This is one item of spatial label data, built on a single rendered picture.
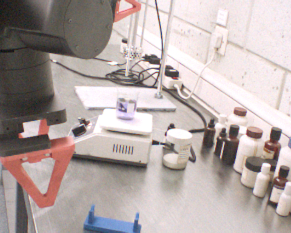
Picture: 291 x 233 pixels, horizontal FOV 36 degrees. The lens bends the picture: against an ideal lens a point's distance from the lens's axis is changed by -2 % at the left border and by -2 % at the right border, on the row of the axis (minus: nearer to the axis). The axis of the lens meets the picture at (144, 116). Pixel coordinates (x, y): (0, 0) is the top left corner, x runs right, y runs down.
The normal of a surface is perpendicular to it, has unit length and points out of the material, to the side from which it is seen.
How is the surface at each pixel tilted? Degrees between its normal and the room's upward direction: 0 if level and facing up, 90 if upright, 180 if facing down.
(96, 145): 90
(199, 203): 0
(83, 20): 84
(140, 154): 90
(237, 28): 90
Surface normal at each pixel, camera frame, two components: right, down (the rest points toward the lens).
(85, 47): 0.80, 0.21
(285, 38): -0.94, -0.01
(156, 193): 0.14, -0.93
